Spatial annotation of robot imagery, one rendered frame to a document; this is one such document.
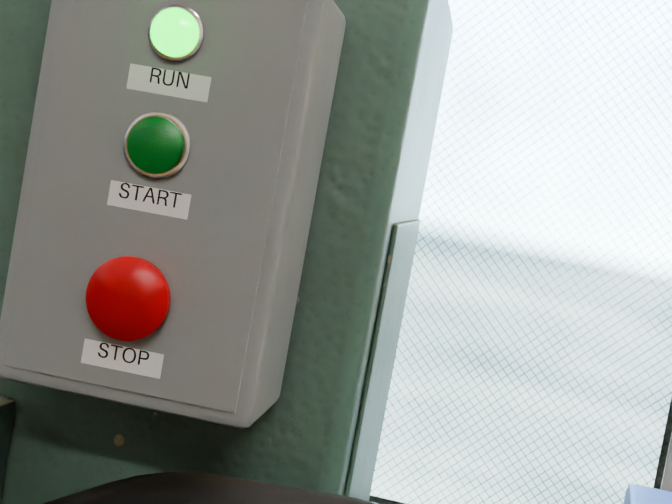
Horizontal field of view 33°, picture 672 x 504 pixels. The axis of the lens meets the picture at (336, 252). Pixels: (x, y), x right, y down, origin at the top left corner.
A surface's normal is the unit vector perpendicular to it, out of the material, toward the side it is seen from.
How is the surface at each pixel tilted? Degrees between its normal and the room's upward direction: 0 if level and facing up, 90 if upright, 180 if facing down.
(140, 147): 91
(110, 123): 90
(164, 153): 91
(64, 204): 90
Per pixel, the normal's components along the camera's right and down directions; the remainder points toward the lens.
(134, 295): -0.14, 0.04
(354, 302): 0.12, 0.09
